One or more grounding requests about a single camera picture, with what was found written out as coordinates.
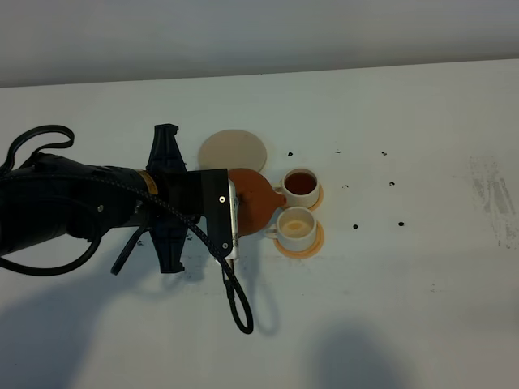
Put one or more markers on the near white teacup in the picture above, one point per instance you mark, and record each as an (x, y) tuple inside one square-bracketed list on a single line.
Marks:
[(295, 229)]

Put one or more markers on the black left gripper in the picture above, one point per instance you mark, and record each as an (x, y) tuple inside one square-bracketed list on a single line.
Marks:
[(193, 195)]

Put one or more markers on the near orange cup coaster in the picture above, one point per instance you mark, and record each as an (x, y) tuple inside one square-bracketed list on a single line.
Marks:
[(308, 253)]

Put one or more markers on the brown clay teapot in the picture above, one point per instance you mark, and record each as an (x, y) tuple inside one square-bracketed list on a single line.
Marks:
[(257, 200)]

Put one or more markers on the orange cup coaster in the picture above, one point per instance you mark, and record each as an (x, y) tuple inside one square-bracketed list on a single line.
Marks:
[(308, 253), (319, 200)]

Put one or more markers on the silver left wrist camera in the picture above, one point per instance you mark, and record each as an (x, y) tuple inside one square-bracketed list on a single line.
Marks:
[(234, 205)]

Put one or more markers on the far white teacup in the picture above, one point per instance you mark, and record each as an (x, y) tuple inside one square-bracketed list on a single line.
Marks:
[(300, 188)]

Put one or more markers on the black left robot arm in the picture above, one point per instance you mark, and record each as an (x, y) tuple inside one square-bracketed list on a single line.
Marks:
[(45, 195)]

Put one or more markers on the far orange cup coaster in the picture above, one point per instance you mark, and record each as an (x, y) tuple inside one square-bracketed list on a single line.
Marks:
[(319, 200)]

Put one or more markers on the white teacup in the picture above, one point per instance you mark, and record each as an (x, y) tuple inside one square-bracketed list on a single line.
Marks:
[(295, 229), (300, 188)]

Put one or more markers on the beige round teapot coaster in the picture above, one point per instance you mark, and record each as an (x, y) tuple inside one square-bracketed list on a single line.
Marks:
[(232, 149)]

